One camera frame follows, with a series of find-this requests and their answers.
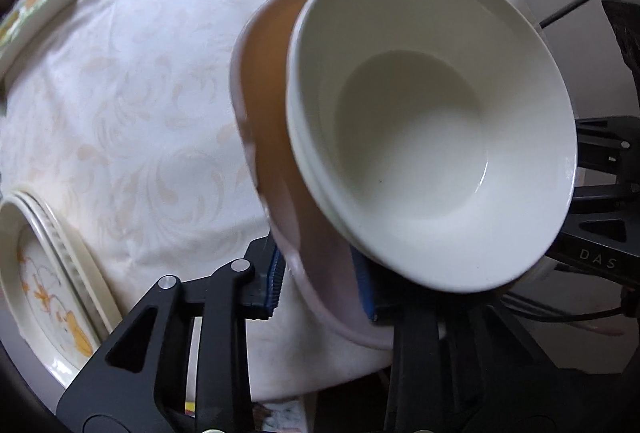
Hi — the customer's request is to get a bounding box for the white embroidered tablecloth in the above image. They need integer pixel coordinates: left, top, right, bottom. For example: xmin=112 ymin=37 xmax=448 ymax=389
xmin=0 ymin=0 xmax=528 ymax=406

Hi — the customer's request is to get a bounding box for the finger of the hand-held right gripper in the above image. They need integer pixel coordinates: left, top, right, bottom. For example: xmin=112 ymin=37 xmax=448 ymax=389
xmin=574 ymin=115 xmax=640 ymax=151
xmin=562 ymin=185 xmax=640 ymax=246

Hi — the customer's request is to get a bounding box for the black cable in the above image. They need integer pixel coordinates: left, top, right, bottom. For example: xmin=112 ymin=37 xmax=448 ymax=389
xmin=502 ymin=290 xmax=628 ymax=325

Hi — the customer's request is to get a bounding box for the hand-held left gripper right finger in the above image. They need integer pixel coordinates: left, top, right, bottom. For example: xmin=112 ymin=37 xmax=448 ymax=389
xmin=350 ymin=247 xmax=586 ymax=433

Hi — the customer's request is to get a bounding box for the dark mesh object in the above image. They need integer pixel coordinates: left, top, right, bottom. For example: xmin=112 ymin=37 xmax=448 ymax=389
xmin=601 ymin=0 xmax=640 ymax=91

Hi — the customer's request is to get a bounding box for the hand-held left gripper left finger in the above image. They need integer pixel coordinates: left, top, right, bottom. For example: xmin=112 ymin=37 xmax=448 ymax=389
xmin=56 ymin=238 xmax=288 ymax=433

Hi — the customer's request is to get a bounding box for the white deep plate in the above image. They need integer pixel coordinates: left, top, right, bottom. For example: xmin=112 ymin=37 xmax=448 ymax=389
xmin=0 ymin=195 xmax=115 ymax=389

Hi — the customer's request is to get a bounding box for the pink square bowl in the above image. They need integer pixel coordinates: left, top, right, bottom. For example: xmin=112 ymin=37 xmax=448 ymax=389
xmin=229 ymin=0 xmax=551 ymax=354

